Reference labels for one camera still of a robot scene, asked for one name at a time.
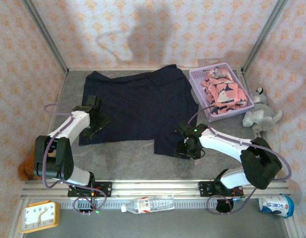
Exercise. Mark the navy blue shirt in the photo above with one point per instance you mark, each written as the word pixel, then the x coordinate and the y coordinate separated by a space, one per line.
pixel 143 104

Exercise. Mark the pink shark print shorts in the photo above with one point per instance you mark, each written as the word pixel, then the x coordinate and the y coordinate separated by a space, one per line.
pixel 224 94

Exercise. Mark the purple plastic laundry basket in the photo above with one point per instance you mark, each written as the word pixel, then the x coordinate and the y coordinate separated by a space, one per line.
pixel 196 81

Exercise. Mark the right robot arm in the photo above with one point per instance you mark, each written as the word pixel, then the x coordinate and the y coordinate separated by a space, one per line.
pixel 222 143

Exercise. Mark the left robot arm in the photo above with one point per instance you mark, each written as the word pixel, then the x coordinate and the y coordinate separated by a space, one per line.
pixel 68 129

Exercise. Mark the black electronics box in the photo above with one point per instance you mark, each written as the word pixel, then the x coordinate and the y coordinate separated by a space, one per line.
pixel 221 205
pixel 83 207

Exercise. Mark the clear plastic water bottle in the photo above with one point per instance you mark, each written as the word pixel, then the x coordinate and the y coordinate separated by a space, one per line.
pixel 148 204

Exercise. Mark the grey plush dog toy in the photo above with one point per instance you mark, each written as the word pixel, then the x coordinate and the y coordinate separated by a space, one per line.
pixel 262 119

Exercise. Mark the brown plush toy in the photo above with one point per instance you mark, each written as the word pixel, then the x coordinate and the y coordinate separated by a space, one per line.
pixel 25 171

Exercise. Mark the white blue yogurt cup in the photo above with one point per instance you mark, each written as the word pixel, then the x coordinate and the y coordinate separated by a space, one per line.
pixel 274 205

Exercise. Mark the yellow alarm clock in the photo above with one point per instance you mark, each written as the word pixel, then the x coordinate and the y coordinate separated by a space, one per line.
pixel 36 217

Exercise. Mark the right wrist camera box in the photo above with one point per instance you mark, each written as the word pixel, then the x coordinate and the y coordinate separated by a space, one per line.
pixel 184 127

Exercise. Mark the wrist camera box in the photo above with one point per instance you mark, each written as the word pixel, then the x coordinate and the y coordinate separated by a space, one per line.
pixel 91 102
pixel 184 127

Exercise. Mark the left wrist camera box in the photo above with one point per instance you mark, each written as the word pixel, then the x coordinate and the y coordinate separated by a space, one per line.
pixel 91 102

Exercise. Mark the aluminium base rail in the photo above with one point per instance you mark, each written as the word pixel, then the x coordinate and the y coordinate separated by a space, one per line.
pixel 155 188

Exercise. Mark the aluminium back rail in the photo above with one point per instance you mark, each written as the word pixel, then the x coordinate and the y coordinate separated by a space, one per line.
pixel 118 69

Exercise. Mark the aluminium side rail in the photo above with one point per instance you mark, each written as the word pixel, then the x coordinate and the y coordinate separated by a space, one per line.
pixel 242 74

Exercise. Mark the aluminium frame post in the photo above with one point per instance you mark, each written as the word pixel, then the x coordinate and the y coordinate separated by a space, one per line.
pixel 44 32
pixel 265 32

